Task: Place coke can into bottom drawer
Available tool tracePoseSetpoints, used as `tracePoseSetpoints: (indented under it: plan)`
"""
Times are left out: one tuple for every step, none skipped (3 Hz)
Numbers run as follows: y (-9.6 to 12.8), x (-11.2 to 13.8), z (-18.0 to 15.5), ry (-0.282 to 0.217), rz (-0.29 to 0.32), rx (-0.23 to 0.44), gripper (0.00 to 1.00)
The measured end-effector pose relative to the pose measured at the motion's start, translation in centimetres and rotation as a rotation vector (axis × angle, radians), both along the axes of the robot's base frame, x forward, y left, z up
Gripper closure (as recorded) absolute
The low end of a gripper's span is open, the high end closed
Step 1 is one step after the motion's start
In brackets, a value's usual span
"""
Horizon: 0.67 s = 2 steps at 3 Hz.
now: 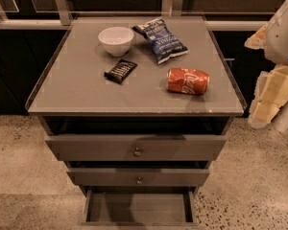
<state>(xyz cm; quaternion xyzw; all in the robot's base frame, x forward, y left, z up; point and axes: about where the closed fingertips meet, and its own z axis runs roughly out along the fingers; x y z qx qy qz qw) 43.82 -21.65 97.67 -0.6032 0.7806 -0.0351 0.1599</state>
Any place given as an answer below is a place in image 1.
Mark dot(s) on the grey bottom drawer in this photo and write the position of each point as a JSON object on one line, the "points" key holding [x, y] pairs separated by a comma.
{"points": [[143, 208]]}

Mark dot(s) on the black snack bar wrapper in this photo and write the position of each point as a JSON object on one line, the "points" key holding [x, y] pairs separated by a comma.
{"points": [[120, 71]]}

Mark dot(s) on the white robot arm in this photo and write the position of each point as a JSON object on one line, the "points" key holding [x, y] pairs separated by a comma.
{"points": [[276, 49]]}

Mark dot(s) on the metal railing frame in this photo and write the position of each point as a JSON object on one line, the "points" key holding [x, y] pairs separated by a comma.
{"points": [[219, 14]]}

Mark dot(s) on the blue chip bag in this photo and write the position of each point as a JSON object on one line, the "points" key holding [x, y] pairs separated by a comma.
{"points": [[164, 44]]}

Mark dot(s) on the grey top drawer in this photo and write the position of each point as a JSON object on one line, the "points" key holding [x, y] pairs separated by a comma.
{"points": [[136, 147]]}

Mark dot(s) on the grey middle drawer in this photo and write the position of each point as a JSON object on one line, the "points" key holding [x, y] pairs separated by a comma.
{"points": [[138, 177]]}

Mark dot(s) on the white ceramic bowl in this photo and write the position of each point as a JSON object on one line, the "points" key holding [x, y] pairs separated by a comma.
{"points": [[116, 41]]}

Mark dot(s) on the red coke can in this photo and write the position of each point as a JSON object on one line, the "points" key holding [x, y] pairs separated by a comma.
{"points": [[187, 81]]}

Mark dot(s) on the grey drawer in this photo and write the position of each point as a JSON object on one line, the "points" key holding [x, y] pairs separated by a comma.
{"points": [[143, 208], [136, 147], [138, 177]]}

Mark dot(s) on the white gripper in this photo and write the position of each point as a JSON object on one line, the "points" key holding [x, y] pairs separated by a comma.
{"points": [[282, 38]]}

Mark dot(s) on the grey drawer cabinet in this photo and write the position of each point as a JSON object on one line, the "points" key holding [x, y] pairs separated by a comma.
{"points": [[73, 97]]}

